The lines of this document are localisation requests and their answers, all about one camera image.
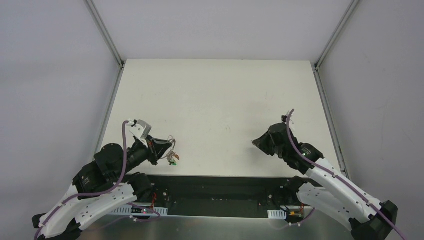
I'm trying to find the large metal keyring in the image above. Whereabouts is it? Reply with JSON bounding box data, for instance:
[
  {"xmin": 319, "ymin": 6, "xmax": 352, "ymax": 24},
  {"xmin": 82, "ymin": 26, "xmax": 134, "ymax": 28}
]
[{"xmin": 164, "ymin": 135, "xmax": 180, "ymax": 166}]

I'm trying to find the green tag key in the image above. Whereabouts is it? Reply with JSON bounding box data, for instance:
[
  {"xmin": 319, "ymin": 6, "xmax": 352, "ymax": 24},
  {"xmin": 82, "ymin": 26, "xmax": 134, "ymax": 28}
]
[{"xmin": 168, "ymin": 159, "xmax": 177, "ymax": 166}]

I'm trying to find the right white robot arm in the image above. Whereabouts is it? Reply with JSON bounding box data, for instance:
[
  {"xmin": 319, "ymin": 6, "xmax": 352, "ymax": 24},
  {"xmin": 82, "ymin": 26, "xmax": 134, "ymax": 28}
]
[{"xmin": 252, "ymin": 122, "xmax": 398, "ymax": 240}]

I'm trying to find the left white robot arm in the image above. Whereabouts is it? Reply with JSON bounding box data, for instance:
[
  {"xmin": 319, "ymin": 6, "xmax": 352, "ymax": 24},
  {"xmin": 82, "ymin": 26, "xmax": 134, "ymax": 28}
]
[{"xmin": 32, "ymin": 135, "xmax": 176, "ymax": 240}]

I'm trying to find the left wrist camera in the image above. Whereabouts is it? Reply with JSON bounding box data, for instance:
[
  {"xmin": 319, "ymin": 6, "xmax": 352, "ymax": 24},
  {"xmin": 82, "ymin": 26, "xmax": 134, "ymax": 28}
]
[{"xmin": 127, "ymin": 119, "xmax": 152, "ymax": 142}]

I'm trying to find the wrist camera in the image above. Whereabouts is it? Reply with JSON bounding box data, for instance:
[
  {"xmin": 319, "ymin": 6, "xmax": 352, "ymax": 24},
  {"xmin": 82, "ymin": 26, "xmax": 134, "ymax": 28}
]
[
  {"xmin": 127, "ymin": 119, "xmax": 152, "ymax": 142},
  {"xmin": 281, "ymin": 115, "xmax": 295, "ymax": 125}
]

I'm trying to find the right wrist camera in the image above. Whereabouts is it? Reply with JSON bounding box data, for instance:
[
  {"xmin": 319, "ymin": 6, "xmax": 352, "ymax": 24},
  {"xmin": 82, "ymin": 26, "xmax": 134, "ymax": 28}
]
[{"xmin": 281, "ymin": 115, "xmax": 295, "ymax": 125}]

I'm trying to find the left white cable duct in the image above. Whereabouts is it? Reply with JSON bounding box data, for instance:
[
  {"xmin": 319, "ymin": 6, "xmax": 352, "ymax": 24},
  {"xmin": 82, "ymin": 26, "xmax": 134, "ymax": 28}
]
[{"xmin": 108, "ymin": 205, "xmax": 168, "ymax": 216}]

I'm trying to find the white cable duct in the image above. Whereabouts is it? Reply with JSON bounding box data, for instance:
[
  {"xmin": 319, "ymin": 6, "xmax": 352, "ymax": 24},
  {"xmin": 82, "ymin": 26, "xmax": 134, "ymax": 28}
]
[
  {"xmin": 108, "ymin": 205, "xmax": 168, "ymax": 216},
  {"xmin": 267, "ymin": 209, "xmax": 287, "ymax": 220}
]

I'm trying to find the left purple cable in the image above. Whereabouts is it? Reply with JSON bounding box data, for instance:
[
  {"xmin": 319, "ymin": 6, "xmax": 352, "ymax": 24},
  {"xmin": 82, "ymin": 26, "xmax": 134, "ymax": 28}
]
[{"xmin": 33, "ymin": 120, "xmax": 162, "ymax": 240}]

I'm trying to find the purple cable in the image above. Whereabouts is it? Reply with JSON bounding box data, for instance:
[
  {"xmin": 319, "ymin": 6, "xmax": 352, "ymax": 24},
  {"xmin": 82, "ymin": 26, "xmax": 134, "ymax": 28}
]
[
  {"xmin": 285, "ymin": 108, "xmax": 408, "ymax": 240},
  {"xmin": 33, "ymin": 120, "xmax": 162, "ymax": 240}
]

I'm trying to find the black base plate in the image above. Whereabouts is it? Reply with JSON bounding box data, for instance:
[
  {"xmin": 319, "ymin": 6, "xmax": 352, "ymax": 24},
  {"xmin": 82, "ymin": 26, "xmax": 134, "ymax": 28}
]
[{"xmin": 135, "ymin": 175, "xmax": 301, "ymax": 219}]

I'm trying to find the right white cable duct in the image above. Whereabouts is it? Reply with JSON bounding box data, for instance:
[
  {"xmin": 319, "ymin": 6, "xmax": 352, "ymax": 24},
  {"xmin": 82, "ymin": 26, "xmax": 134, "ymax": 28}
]
[{"xmin": 267, "ymin": 209, "xmax": 287, "ymax": 220}]

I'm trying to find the right aluminium frame post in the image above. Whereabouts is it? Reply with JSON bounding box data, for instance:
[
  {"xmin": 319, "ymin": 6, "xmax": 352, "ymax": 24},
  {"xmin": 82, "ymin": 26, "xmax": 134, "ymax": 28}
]
[{"xmin": 314, "ymin": 0, "xmax": 362, "ymax": 71}]

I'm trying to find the aluminium frame post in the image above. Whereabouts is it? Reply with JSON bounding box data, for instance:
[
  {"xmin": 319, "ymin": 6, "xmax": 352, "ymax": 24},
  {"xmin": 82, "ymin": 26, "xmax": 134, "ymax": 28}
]
[
  {"xmin": 314, "ymin": 0, "xmax": 362, "ymax": 71},
  {"xmin": 83, "ymin": 0, "xmax": 125, "ymax": 69}
]

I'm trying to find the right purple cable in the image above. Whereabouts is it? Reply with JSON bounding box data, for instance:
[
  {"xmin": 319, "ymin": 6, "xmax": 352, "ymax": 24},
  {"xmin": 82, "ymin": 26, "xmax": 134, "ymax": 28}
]
[{"xmin": 285, "ymin": 108, "xmax": 408, "ymax": 240}]

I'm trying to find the left aluminium frame post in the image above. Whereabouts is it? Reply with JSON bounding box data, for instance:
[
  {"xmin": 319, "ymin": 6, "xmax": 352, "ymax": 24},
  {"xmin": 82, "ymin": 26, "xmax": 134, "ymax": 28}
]
[{"xmin": 83, "ymin": 0, "xmax": 125, "ymax": 69}]

